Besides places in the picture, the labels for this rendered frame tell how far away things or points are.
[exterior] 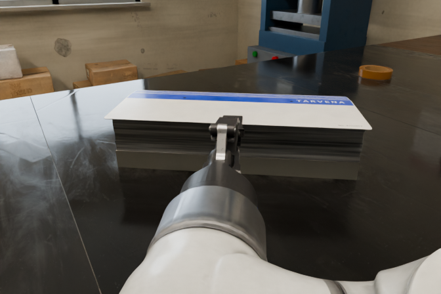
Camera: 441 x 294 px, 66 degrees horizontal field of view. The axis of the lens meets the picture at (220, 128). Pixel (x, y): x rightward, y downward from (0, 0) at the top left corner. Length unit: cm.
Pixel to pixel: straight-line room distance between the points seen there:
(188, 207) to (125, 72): 288
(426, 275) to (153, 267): 14
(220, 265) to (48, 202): 40
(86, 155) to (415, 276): 58
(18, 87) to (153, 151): 245
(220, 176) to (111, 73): 281
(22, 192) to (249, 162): 35
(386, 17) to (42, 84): 261
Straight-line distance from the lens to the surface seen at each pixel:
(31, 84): 297
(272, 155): 55
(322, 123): 52
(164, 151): 57
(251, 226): 26
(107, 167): 62
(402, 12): 271
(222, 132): 34
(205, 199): 26
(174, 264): 20
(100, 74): 307
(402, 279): 20
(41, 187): 60
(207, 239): 22
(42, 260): 47
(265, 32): 268
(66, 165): 65
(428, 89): 118
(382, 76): 122
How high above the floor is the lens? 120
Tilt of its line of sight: 24 degrees down
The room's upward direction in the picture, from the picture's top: straight up
